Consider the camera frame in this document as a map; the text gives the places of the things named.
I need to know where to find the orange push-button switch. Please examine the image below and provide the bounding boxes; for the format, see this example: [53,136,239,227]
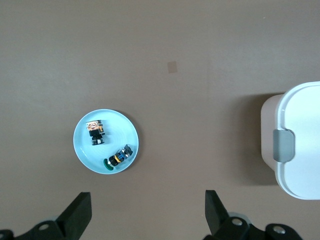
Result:
[85,119,107,147]

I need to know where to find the green push-button switch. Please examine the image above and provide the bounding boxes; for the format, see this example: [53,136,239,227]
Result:
[102,144,134,172]

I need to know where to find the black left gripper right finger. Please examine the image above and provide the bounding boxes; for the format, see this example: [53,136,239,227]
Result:
[203,189,305,240]

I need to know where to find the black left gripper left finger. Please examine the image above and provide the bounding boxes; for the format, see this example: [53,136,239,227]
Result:
[0,191,93,240]

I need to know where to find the white lidded box grey clips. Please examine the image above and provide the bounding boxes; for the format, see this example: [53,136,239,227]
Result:
[260,80,320,201]

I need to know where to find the light blue round plate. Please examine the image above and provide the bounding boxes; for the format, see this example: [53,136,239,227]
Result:
[72,108,140,175]

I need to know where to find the small brown tape patch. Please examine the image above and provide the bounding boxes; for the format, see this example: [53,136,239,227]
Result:
[166,60,179,75]

